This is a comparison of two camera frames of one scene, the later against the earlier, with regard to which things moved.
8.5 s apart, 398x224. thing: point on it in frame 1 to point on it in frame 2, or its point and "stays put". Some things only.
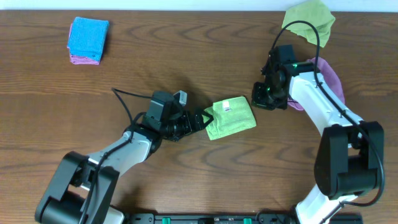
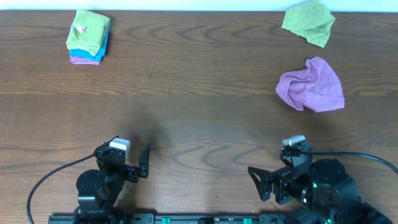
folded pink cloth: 78,60 stays put
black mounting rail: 233,218 stays put
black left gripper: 193,122 to 125,169
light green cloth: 230,116 to 88,31
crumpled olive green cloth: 318,13 stays put
